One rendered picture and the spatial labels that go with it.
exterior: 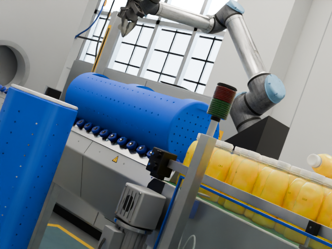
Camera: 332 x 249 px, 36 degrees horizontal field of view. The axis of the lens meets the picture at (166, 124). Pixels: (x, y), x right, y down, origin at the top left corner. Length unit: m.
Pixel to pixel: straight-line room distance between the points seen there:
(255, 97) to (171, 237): 1.45
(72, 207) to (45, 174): 2.74
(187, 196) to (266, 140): 1.27
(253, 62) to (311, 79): 2.21
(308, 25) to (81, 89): 3.18
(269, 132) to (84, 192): 0.99
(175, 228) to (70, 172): 1.11
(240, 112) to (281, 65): 2.30
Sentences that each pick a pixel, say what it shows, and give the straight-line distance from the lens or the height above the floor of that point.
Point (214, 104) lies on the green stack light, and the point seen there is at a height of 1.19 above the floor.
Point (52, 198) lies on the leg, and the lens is 2.98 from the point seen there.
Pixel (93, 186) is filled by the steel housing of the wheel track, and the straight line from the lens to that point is 2.39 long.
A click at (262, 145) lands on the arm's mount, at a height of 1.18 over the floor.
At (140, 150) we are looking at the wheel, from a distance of 2.15.
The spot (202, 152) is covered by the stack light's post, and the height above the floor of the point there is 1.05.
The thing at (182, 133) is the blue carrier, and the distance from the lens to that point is 2.07.
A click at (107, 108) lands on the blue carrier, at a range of 2.38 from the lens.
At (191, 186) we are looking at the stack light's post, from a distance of 1.53.
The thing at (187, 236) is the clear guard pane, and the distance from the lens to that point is 1.65.
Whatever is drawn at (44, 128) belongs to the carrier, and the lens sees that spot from 2.01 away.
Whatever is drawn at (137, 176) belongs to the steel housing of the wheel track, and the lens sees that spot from 2.10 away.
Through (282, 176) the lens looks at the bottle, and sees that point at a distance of 1.62.
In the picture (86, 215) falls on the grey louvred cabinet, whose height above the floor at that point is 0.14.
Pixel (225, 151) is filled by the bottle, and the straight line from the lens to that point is 1.79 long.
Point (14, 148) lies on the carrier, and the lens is 2.02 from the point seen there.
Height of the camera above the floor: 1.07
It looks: 1 degrees up
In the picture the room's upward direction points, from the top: 20 degrees clockwise
